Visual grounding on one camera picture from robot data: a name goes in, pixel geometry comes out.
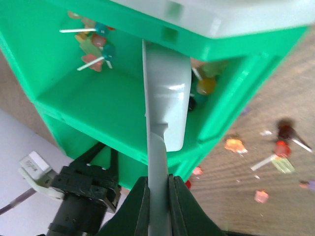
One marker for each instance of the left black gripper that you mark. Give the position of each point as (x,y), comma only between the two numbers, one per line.
(91,181)

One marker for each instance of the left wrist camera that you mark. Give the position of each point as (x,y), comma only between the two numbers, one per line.
(39,175)

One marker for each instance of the white candy bin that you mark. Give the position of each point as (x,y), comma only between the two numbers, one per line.
(228,18)

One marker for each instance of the red lollipop near bins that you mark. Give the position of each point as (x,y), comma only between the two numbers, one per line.
(282,150)

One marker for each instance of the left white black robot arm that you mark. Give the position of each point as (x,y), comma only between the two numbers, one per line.
(78,216)

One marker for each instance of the green candy bin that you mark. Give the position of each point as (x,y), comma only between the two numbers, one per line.
(110,105)
(73,143)

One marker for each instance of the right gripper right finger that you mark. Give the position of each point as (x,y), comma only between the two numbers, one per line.
(187,216)

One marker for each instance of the green candy near cup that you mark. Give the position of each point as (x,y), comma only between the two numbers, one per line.
(283,165)

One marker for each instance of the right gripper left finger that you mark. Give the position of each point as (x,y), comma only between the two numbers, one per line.
(132,218)

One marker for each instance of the light blue slotted scoop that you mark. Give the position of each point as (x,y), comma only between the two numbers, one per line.
(167,82)

